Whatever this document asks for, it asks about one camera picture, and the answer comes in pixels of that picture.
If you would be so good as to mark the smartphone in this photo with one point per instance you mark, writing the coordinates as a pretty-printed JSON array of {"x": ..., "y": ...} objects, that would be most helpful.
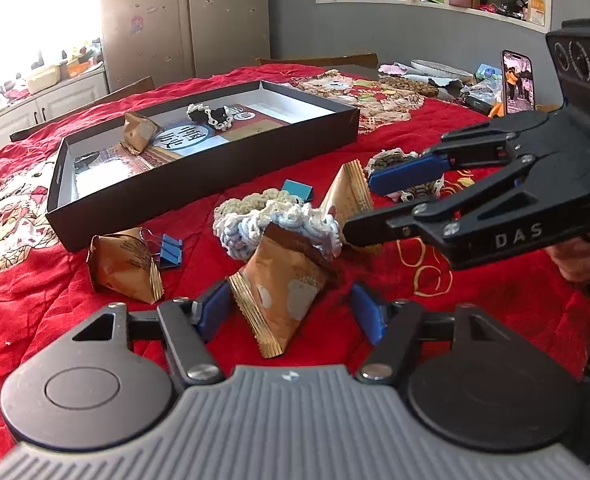
[{"x": 517, "y": 82}]

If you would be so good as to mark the pink cloth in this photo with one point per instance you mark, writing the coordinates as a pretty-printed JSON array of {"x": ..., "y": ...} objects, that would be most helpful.
[{"x": 395, "y": 67}]

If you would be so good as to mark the silver refrigerator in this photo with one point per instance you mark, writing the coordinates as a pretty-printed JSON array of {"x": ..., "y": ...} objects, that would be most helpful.
[{"x": 175, "y": 20}]

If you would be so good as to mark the brown triangular snack packet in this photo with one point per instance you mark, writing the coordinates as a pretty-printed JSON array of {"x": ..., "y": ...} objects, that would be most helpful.
[
  {"x": 280, "y": 290},
  {"x": 137, "y": 132},
  {"x": 350, "y": 195},
  {"x": 125, "y": 265}
]

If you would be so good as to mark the dark crochet scrunchie white edge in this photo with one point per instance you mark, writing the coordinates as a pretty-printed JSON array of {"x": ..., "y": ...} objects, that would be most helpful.
[{"x": 212, "y": 115}]

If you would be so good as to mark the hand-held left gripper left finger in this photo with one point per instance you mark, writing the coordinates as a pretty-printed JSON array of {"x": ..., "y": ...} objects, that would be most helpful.
[{"x": 213, "y": 306}]

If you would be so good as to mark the beige plastic basin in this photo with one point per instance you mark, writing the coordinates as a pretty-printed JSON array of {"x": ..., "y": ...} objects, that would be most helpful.
[{"x": 45, "y": 77}]

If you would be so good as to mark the teal binder clip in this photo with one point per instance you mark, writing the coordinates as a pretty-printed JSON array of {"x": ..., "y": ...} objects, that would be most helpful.
[{"x": 295, "y": 189}]

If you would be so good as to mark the long black cardboard box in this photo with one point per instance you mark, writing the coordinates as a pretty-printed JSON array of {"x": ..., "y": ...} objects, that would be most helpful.
[{"x": 200, "y": 177}]

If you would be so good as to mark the person's right hand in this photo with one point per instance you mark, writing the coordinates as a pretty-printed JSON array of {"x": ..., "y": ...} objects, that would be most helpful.
[{"x": 577, "y": 265}]

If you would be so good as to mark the clear plastic wrap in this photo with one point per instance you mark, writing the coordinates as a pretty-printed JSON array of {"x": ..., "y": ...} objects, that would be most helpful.
[{"x": 481, "y": 91}]

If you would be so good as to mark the blue binder clip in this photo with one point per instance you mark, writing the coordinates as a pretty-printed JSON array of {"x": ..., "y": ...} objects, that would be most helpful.
[{"x": 171, "y": 252}]

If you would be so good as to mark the brown crochet scrunchie cream edge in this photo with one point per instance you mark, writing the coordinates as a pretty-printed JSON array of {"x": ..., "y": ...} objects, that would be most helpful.
[{"x": 390, "y": 160}]

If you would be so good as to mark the brown knitted mat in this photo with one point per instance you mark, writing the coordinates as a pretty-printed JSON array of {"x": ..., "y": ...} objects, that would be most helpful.
[{"x": 410, "y": 85}]

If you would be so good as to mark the red printed blanket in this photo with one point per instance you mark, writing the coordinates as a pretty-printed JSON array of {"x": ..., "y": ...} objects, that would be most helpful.
[{"x": 475, "y": 310}]

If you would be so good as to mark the blue and white crochet scrunchie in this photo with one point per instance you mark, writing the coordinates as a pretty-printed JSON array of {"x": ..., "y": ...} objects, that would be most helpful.
[{"x": 240, "y": 235}]

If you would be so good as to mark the white kitchen cabinet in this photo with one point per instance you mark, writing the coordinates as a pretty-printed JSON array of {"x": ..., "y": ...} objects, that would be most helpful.
[{"x": 50, "y": 105}]

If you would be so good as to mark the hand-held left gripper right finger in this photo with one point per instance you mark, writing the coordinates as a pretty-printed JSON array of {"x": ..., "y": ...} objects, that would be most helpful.
[{"x": 370, "y": 316}]

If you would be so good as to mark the white bottle orange label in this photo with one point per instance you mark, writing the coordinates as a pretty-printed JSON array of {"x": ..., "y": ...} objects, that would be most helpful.
[{"x": 537, "y": 4}]

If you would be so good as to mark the small black clip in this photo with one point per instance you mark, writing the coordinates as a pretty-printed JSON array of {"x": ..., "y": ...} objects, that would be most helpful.
[{"x": 82, "y": 162}]

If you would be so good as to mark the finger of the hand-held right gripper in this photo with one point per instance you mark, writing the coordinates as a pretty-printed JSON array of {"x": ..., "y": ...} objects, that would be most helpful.
[
  {"x": 375, "y": 227},
  {"x": 405, "y": 172}
]

